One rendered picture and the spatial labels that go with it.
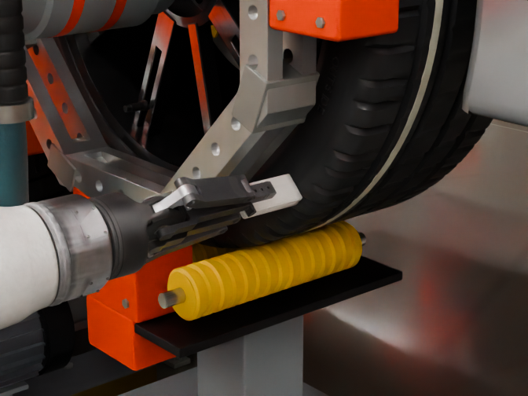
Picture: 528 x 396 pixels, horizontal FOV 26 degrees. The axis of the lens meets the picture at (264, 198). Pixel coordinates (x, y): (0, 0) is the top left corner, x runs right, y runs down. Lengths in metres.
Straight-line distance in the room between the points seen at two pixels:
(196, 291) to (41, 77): 0.40
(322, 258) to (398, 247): 1.52
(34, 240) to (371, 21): 0.33
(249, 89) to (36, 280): 0.26
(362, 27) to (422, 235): 1.97
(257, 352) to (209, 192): 0.43
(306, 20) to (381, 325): 1.48
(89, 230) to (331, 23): 0.27
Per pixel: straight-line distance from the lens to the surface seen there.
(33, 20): 1.14
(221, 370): 1.46
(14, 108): 0.98
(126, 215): 1.00
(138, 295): 1.27
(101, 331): 1.35
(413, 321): 2.42
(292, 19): 0.99
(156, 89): 1.36
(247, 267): 1.24
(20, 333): 1.58
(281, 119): 1.06
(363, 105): 1.07
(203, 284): 1.21
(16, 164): 1.31
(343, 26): 0.95
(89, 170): 1.31
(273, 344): 1.44
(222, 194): 1.05
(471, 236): 2.93
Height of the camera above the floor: 0.99
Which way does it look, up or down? 18 degrees down
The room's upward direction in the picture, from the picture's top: straight up
